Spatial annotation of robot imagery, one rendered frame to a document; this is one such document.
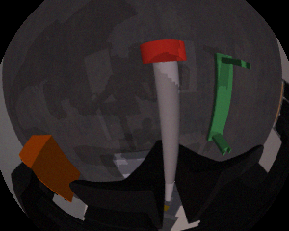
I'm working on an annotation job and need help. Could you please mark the grey pin with red cap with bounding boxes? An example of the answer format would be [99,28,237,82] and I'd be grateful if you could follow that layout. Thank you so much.
[140,39,187,201]

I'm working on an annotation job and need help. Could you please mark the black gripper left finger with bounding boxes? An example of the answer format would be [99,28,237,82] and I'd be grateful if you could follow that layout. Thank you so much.
[68,140,165,230]

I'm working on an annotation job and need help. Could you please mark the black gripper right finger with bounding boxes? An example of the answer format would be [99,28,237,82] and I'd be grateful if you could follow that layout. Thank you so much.
[175,144,264,223]

